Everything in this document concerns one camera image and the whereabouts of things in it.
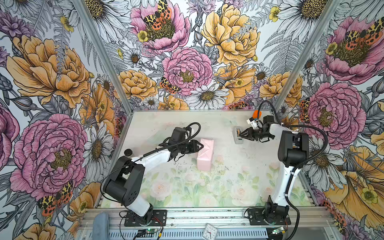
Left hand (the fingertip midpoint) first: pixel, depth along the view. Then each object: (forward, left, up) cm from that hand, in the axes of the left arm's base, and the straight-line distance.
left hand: (201, 151), depth 87 cm
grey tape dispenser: (+18, -25, -6) cm, 32 cm away
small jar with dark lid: (0, +42, -1) cm, 42 cm away
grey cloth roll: (-35, +48, -9) cm, 60 cm away
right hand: (+12, -27, -5) cm, 30 cm away
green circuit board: (-36, +25, -11) cm, 45 cm away
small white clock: (-38, -3, -8) cm, 38 cm away
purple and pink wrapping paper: (-4, -2, +2) cm, 5 cm away
